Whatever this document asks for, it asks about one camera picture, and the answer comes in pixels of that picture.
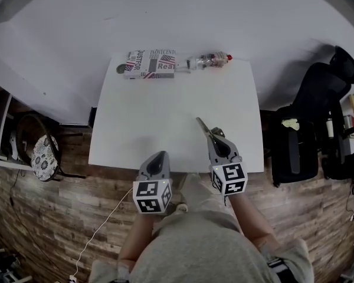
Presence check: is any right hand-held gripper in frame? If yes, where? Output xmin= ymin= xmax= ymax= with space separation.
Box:
xmin=195 ymin=117 xmax=248 ymax=199

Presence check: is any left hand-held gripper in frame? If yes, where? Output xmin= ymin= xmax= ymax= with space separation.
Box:
xmin=132 ymin=150 xmax=173 ymax=216

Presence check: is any person's left forearm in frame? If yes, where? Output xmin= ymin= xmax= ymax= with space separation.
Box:
xmin=117 ymin=212 xmax=154 ymax=262

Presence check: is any person's right forearm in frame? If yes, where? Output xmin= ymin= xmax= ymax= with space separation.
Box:
xmin=228 ymin=193 xmax=280 ymax=250

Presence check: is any white table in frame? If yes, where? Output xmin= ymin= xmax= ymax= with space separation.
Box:
xmin=88 ymin=51 xmax=265 ymax=173

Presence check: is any person's beige trouser leg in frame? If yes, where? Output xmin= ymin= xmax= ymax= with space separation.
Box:
xmin=178 ymin=172 xmax=240 ymax=226

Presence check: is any small white object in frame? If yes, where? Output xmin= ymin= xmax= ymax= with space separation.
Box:
xmin=174 ymin=62 xmax=192 ymax=74

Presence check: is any clear plastic bottle red cap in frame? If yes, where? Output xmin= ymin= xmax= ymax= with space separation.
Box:
xmin=185 ymin=51 xmax=234 ymax=70

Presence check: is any person's grey shirt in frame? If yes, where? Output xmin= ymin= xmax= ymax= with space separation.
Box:
xmin=88 ymin=210 xmax=315 ymax=283

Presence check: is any black round back chair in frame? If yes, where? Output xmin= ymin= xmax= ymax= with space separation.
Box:
xmin=16 ymin=113 xmax=86 ymax=183

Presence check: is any flag print box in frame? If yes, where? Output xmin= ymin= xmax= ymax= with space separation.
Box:
xmin=123 ymin=49 xmax=177 ymax=80

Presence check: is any pale yellow cloth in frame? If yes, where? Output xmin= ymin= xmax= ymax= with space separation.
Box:
xmin=281 ymin=118 xmax=301 ymax=131

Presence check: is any floral seat cushion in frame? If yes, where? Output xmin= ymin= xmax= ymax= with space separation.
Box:
xmin=31 ymin=136 xmax=59 ymax=181

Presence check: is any black office chair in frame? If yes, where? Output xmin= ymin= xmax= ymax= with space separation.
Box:
xmin=265 ymin=45 xmax=354 ymax=188

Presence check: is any white drawer unit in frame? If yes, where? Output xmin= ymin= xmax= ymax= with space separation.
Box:
xmin=343 ymin=115 xmax=354 ymax=153

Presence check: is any white appliance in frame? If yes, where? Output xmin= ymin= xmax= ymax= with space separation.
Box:
xmin=8 ymin=130 xmax=27 ymax=162

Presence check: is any white side desk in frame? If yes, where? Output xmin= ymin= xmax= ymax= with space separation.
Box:
xmin=0 ymin=93 xmax=33 ymax=170

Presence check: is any white floor cable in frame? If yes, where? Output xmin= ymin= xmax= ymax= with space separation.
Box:
xmin=73 ymin=186 xmax=134 ymax=278

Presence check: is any thin black cable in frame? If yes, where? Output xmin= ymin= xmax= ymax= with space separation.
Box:
xmin=7 ymin=169 xmax=21 ymax=218

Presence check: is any black white striped strap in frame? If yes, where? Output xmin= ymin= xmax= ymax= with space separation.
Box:
xmin=267 ymin=258 xmax=290 ymax=283

